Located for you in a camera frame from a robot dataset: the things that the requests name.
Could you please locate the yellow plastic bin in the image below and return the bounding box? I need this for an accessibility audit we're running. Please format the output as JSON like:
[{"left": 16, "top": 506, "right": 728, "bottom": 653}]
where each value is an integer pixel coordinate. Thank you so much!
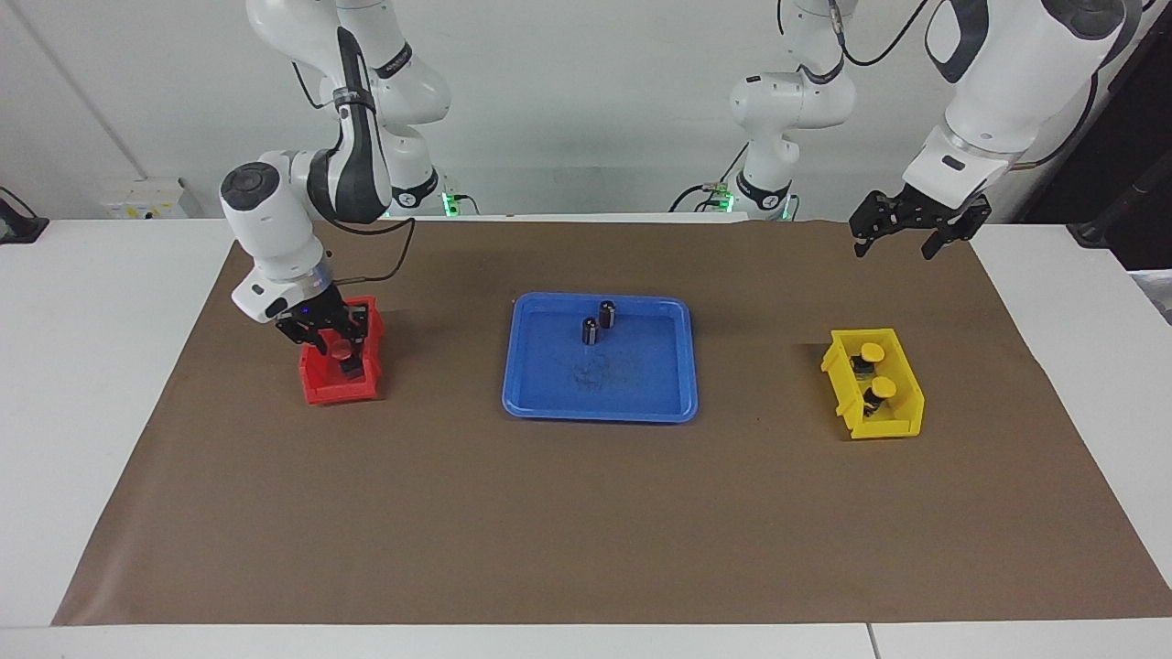
[{"left": 820, "top": 328, "right": 926, "bottom": 441}]

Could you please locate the black backdrop panel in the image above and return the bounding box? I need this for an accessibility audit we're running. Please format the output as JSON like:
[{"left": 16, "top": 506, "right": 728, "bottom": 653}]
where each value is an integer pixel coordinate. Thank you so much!
[{"left": 1021, "top": 9, "right": 1172, "bottom": 272}]

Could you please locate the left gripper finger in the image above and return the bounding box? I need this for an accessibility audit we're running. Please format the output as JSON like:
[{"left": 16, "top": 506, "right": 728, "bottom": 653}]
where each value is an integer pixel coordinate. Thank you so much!
[
  {"left": 923, "top": 196, "right": 993, "bottom": 261},
  {"left": 850, "top": 188, "right": 904, "bottom": 260}
]

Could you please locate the red plastic bin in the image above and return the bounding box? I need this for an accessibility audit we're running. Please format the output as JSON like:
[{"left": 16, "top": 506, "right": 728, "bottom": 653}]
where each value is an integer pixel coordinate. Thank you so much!
[{"left": 298, "top": 296, "right": 383, "bottom": 406}]

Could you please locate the black desk clamp mount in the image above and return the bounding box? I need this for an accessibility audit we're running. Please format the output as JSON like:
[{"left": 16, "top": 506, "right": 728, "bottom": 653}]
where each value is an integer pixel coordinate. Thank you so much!
[{"left": 0, "top": 188, "right": 49, "bottom": 245}]

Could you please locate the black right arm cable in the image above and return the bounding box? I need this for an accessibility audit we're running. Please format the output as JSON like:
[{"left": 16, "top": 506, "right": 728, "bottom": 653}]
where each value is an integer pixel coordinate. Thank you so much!
[{"left": 291, "top": 27, "right": 418, "bottom": 283}]

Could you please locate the black tripod stand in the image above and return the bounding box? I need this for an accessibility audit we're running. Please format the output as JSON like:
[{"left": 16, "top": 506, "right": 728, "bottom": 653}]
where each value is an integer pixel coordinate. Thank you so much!
[{"left": 1069, "top": 174, "right": 1172, "bottom": 250}]

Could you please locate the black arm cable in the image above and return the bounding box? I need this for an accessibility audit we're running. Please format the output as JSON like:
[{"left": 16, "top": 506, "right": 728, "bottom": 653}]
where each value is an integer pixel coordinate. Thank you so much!
[
  {"left": 291, "top": 27, "right": 418, "bottom": 283},
  {"left": 778, "top": 0, "right": 1156, "bottom": 171}
]

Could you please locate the blue plastic tray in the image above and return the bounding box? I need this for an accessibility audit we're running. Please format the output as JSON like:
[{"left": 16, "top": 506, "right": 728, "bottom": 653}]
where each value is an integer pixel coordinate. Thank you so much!
[{"left": 501, "top": 292, "right": 700, "bottom": 424}]

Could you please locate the brown paper table mat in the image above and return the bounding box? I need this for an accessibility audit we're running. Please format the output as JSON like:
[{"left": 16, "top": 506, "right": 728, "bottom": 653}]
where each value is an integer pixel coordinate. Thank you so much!
[{"left": 52, "top": 218, "right": 1172, "bottom": 627}]

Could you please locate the white wall electrical box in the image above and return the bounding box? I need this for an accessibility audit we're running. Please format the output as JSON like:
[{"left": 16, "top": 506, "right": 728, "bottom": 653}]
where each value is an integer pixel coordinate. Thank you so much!
[{"left": 99, "top": 178, "right": 190, "bottom": 221}]

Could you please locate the black left base cable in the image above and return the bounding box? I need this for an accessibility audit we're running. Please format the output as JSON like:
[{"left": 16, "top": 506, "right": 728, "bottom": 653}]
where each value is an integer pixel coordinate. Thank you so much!
[{"left": 668, "top": 142, "right": 752, "bottom": 214}]

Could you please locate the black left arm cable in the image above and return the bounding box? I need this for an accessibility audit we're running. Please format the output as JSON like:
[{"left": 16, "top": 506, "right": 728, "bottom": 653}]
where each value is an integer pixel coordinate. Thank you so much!
[{"left": 778, "top": 0, "right": 1156, "bottom": 171}]

